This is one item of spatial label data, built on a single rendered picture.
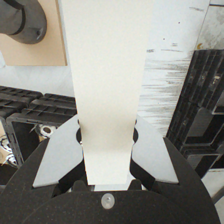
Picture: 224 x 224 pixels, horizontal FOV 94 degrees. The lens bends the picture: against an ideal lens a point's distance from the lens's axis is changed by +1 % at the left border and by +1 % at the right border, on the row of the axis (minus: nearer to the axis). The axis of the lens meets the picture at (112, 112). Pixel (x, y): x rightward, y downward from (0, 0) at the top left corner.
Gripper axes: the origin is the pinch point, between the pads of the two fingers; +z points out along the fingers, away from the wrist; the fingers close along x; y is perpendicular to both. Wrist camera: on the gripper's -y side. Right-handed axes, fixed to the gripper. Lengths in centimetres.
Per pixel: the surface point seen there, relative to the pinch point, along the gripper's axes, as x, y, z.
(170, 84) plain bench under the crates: 30.3, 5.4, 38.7
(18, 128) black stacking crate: -29.0, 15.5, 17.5
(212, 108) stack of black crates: 71, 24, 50
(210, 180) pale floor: 221, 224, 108
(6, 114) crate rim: -30.3, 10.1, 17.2
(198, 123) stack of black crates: 89, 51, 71
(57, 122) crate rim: -15.0, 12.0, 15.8
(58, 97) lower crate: -22.4, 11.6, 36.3
